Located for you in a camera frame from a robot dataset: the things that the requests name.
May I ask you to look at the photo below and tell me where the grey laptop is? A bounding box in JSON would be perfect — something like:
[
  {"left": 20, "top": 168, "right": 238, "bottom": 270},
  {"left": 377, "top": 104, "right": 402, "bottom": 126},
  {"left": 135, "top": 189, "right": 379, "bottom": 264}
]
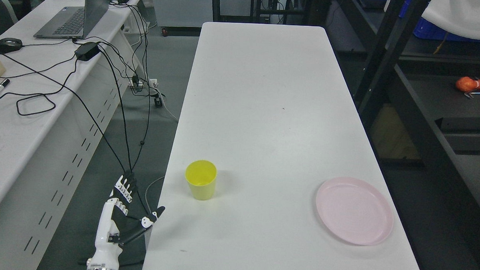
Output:
[{"left": 34, "top": 0, "right": 110, "bottom": 39}]

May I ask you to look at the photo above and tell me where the pink plastic plate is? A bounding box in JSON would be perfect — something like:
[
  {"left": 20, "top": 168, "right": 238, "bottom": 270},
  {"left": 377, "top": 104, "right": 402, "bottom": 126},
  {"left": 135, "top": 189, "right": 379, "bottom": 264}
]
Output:
[{"left": 315, "top": 177, "right": 394, "bottom": 246}]

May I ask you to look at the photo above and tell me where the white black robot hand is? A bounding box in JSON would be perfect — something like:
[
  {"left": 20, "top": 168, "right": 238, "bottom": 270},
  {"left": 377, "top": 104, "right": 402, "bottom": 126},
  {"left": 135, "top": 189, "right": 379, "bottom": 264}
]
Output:
[{"left": 86, "top": 171, "right": 165, "bottom": 270}]

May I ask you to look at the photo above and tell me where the white power strip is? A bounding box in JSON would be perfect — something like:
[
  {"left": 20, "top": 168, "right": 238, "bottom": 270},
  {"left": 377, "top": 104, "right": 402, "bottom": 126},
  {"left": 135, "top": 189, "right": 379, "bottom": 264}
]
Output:
[{"left": 128, "top": 77, "right": 159, "bottom": 93}]

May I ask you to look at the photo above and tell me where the orange toy on shelf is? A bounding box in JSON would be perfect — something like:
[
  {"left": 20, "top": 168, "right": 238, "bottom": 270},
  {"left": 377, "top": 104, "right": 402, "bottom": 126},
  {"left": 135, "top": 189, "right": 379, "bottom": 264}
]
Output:
[{"left": 455, "top": 76, "right": 480, "bottom": 99}]

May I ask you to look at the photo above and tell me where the white side desk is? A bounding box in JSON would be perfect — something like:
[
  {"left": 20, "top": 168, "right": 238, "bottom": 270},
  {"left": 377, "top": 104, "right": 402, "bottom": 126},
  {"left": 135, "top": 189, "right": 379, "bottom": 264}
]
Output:
[{"left": 0, "top": 0, "right": 144, "bottom": 270}]

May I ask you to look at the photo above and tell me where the dark grey metal shelf rack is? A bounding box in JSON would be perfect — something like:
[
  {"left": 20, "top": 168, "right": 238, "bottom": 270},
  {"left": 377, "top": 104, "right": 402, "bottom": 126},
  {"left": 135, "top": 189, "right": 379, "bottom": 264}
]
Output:
[{"left": 328, "top": 0, "right": 480, "bottom": 270}]

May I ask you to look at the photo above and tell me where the black computer mouse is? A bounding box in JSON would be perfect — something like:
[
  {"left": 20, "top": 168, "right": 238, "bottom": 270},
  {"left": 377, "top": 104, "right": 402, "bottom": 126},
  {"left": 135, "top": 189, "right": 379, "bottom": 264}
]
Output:
[{"left": 0, "top": 38, "right": 24, "bottom": 54}]

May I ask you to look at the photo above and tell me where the black power adapter brick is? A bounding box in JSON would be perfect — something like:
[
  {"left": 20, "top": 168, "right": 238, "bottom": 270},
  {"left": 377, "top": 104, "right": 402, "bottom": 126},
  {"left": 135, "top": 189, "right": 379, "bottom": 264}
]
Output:
[{"left": 74, "top": 42, "right": 100, "bottom": 62}]

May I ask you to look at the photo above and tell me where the blue plastic crate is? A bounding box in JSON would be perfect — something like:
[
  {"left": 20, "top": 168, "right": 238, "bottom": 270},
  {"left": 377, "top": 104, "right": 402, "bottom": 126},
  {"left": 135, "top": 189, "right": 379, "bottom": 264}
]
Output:
[{"left": 414, "top": 0, "right": 480, "bottom": 43}]

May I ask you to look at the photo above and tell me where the yellow plastic cup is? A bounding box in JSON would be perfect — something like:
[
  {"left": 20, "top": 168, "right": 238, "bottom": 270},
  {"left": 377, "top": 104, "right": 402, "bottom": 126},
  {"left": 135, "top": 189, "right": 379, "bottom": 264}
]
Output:
[{"left": 185, "top": 160, "right": 218, "bottom": 201}]

